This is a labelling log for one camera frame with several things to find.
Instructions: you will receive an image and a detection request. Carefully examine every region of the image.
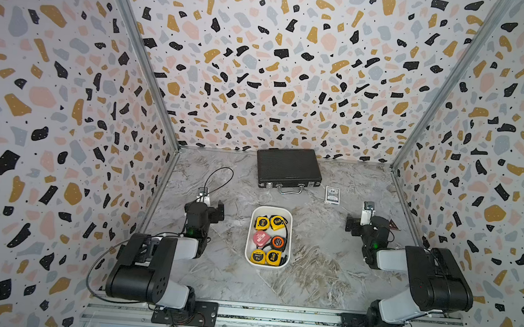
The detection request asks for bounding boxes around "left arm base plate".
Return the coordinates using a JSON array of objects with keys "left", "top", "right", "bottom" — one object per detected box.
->
[{"left": 151, "top": 301, "right": 219, "bottom": 327}]

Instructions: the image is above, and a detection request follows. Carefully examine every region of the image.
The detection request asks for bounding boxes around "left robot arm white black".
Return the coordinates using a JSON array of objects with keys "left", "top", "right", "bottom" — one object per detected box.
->
[{"left": 105, "top": 201, "right": 225, "bottom": 314}]

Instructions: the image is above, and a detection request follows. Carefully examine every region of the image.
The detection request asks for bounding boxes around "pink tape measure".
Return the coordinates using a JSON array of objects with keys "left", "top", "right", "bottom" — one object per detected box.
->
[{"left": 252, "top": 230, "right": 271, "bottom": 249}]

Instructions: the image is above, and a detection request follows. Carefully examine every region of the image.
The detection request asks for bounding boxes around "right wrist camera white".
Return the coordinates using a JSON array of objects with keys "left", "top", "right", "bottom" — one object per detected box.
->
[{"left": 360, "top": 201, "right": 376, "bottom": 226}]

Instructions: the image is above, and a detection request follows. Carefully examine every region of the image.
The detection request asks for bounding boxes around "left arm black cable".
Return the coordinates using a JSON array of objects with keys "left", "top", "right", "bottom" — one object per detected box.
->
[{"left": 202, "top": 165, "right": 235, "bottom": 199}]

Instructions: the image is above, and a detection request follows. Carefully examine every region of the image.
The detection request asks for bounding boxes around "playing card deck box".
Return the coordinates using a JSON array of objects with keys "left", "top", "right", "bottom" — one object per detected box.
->
[{"left": 324, "top": 186, "right": 341, "bottom": 205}]

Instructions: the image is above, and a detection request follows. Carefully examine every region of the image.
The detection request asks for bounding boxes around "black metal-trimmed carrying case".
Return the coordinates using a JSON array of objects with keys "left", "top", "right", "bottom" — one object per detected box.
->
[{"left": 256, "top": 148, "right": 323, "bottom": 189}]

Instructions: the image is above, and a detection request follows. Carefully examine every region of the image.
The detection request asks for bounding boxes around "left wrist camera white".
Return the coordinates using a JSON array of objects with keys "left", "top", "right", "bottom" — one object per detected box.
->
[{"left": 196, "top": 187, "right": 210, "bottom": 206}]

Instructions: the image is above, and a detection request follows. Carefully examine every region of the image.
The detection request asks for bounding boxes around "white plastic storage box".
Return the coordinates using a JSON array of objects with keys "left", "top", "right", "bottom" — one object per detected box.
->
[{"left": 244, "top": 206, "right": 293, "bottom": 271}]

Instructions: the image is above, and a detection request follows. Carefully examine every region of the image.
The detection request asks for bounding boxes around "yellow tape measure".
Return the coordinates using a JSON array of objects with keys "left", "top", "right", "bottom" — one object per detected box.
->
[
  {"left": 254, "top": 216, "right": 270, "bottom": 231},
  {"left": 266, "top": 249, "right": 282, "bottom": 267},
  {"left": 269, "top": 215, "right": 287, "bottom": 231},
  {"left": 250, "top": 249, "right": 267, "bottom": 265}
]

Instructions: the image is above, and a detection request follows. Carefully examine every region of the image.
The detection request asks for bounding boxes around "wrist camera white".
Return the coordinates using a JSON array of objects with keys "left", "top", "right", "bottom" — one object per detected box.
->
[
  {"left": 360, "top": 201, "right": 376, "bottom": 226},
  {"left": 196, "top": 187, "right": 210, "bottom": 206}
]

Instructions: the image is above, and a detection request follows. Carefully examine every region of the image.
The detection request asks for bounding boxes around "orange black tape measure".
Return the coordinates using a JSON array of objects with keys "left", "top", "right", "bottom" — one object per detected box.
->
[{"left": 270, "top": 236, "right": 287, "bottom": 252}]

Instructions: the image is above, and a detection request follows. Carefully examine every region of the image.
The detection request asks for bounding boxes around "aluminium front rail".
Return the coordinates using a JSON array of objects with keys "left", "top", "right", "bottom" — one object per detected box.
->
[{"left": 81, "top": 299, "right": 464, "bottom": 327}]

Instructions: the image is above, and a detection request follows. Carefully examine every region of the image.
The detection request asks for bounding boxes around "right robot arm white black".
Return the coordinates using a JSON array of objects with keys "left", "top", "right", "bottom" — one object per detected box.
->
[{"left": 345, "top": 211, "right": 474, "bottom": 327}]

